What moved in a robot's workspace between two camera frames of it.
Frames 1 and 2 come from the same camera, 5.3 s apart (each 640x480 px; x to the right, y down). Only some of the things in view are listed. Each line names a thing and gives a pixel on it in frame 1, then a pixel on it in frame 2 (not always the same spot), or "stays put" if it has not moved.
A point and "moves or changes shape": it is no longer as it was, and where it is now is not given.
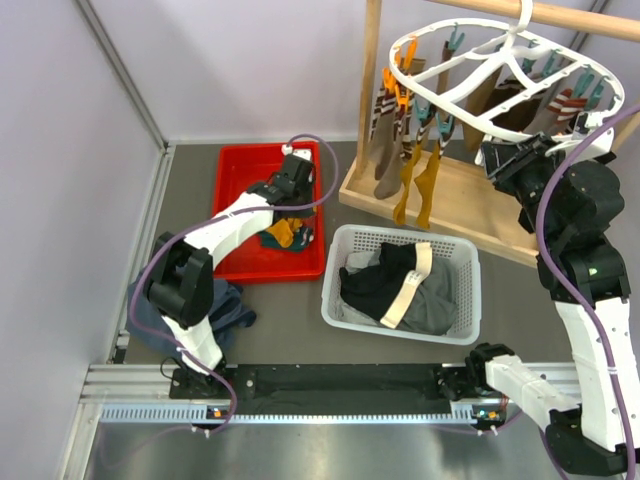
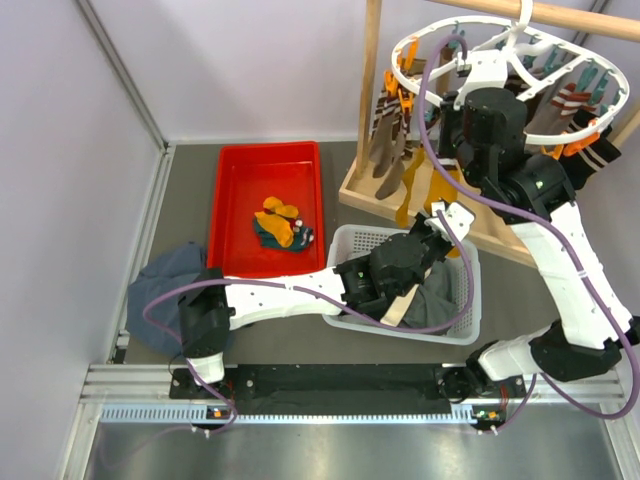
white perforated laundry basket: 462,254 stays put
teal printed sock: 302,236 stays put
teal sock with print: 267,239 stays put
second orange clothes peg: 409,56 stays put
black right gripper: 505,160 -> 449,115
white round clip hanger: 593,133 moves or changes shape
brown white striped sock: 389,136 stays put
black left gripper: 308,189 -> 421,226
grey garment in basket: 432,307 stays put
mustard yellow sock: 425,181 -> 441,187
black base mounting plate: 319,389 stays put
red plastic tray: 239,166 stays put
